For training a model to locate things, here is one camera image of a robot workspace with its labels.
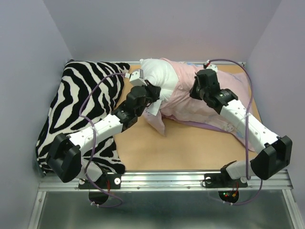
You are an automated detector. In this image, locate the white pillow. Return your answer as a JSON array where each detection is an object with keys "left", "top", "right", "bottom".
[{"left": 139, "top": 59, "right": 178, "bottom": 103}]

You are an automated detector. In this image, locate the pink printed pillowcase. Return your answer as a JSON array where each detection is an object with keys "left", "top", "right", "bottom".
[{"left": 143, "top": 58, "right": 246, "bottom": 146}]

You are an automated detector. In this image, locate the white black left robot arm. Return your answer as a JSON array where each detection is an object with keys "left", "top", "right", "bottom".
[{"left": 46, "top": 81, "right": 161, "bottom": 188}]

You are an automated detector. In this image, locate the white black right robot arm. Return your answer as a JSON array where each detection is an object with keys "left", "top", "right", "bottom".
[{"left": 190, "top": 69, "right": 293, "bottom": 186}]

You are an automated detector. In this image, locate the white inner pillow tag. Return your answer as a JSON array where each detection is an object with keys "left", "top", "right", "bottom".
[{"left": 148, "top": 100, "right": 162, "bottom": 116}]

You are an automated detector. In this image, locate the zebra striped pillow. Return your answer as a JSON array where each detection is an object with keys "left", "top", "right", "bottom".
[{"left": 35, "top": 59, "right": 131, "bottom": 176}]

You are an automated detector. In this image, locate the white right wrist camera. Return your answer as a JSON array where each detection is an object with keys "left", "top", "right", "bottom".
[{"left": 203, "top": 62, "right": 218, "bottom": 73}]

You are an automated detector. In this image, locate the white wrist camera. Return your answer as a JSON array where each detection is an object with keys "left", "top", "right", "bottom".
[
  {"left": 125, "top": 69, "right": 147, "bottom": 86},
  {"left": 203, "top": 62, "right": 218, "bottom": 73}
]

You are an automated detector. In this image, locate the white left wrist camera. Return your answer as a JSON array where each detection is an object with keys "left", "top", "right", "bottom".
[{"left": 125, "top": 69, "right": 147, "bottom": 86}]

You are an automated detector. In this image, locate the aluminium rear table rail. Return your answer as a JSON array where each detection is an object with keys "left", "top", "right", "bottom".
[{"left": 127, "top": 61, "right": 246, "bottom": 66}]

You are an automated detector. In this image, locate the aluminium front mounting rail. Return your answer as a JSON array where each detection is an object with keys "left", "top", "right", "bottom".
[{"left": 38, "top": 169, "right": 294, "bottom": 191}]

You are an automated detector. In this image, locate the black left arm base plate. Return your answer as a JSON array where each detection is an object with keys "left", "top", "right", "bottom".
[{"left": 77, "top": 173, "right": 122, "bottom": 190}]

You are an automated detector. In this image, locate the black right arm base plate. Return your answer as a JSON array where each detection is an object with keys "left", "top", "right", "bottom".
[{"left": 201, "top": 173, "right": 248, "bottom": 188}]

